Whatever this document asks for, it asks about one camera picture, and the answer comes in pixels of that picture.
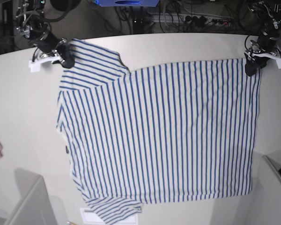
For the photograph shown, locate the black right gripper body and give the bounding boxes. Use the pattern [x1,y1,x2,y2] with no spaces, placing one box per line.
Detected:
[28,29,59,55]

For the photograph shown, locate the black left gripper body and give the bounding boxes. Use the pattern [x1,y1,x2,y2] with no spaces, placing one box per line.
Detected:
[257,29,280,52]

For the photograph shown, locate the blue white striped T-shirt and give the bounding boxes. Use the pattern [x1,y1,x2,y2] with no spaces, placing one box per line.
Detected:
[57,39,261,225]

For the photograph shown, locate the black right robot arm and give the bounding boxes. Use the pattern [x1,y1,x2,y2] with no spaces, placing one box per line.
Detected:
[16,0,75,72]

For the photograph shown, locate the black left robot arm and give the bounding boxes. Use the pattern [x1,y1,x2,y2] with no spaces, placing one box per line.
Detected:
[244,0,281,76]

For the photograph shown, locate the blue box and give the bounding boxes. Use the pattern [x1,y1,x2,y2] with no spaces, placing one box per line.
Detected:
[94,0,159,7]

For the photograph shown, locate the white power strip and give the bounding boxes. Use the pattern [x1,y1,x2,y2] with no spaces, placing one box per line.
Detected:
[149,13,233,24]

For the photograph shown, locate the grey right partition panel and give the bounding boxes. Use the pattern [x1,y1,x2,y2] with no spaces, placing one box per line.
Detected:
[257,156,281,225]

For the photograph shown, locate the grey partition panel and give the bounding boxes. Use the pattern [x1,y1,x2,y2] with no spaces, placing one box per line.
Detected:
[0,175,58,225]
[257,156,281,225]

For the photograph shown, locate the grey left partition panel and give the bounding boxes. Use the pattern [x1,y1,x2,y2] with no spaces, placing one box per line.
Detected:
[0,175,58,225]

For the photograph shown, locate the white label plate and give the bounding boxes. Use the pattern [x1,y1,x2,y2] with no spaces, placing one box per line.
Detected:
[80,208,139,225]

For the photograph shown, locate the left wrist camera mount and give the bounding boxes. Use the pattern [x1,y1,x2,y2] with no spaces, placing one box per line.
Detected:
[245,48,281,69]

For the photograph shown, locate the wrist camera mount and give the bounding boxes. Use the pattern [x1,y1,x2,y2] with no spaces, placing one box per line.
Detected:
[29,48,61,73]
[245,48,281,69]

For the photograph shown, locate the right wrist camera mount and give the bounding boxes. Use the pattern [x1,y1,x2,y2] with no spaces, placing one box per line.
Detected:
[29,48,61,73]

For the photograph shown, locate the black left floor post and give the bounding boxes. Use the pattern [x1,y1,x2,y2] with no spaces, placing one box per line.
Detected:
[2,0,15,51]

